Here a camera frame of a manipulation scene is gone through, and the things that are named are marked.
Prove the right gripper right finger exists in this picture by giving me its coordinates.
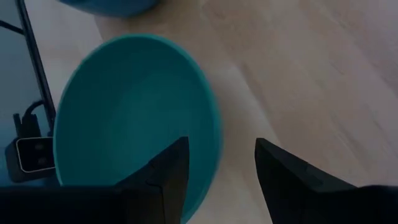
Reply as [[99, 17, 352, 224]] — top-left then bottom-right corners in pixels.
[[254, 138, 358, 224]]

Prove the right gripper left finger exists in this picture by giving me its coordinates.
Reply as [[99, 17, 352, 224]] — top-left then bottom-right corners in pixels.
[[114, 136, 191, 224]]

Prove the black camera cable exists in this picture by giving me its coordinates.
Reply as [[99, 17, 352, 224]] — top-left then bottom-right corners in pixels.
[[12, 99, 47, 139]]

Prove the black metal table frame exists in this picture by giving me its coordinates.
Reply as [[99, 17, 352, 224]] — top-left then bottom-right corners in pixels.
[[15, 0, 58, 133]]

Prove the teal plastic bowl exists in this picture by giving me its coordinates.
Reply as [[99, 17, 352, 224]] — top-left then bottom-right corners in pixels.
[[52, 33, 224, 224]]

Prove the black camera with white rim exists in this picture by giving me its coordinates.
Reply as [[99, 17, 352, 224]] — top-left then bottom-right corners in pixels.
[[4, 136, 57, 184]]

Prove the large blue translucent bowl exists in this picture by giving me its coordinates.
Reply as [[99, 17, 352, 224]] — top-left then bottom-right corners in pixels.
[[57, 0, 162, 18]]

